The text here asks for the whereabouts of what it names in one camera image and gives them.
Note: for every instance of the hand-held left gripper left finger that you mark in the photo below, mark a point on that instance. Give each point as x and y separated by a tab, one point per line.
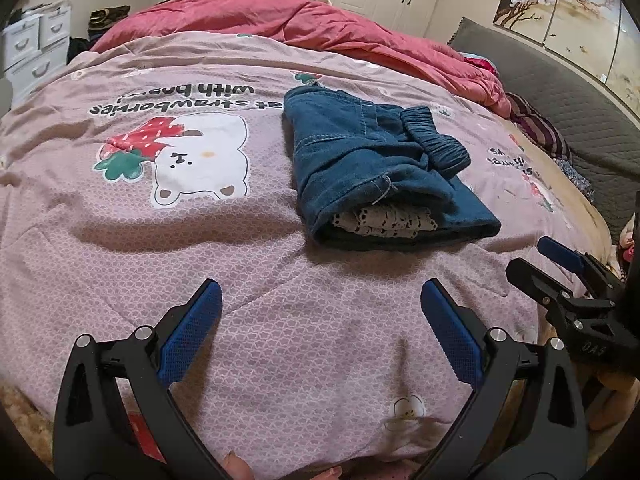
192	325

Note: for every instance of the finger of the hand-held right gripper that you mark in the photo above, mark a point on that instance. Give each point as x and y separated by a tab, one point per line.
535	277
562	255

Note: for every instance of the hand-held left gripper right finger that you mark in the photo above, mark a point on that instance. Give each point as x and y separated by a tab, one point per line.
450	335

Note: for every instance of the blue denim pants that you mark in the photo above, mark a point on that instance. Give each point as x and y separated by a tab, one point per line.
380	160

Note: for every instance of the pink dotted pajama pants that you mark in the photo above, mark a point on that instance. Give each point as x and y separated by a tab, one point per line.
380	471

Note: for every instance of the pile of colourful clothes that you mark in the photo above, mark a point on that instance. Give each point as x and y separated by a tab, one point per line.
625	252

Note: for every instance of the pink printed blanket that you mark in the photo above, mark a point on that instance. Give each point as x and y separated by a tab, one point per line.
150	260

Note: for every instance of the blue floral cloth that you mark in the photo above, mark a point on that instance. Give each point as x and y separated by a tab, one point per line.
575	177

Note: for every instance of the striped purple cloth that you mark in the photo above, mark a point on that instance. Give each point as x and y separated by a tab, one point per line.
540	125

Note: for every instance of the grey padded headboard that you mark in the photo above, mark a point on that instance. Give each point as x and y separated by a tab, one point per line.
590	125

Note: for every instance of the white drawer cabinet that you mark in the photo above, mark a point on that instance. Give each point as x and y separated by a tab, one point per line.
35	50

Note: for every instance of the red quilt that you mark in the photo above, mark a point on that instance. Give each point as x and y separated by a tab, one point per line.
300	25

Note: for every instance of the dark folded clothes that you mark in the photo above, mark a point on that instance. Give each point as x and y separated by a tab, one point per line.
107	16

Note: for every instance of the blossom tree wall painting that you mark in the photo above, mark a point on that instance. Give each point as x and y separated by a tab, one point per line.
565	15

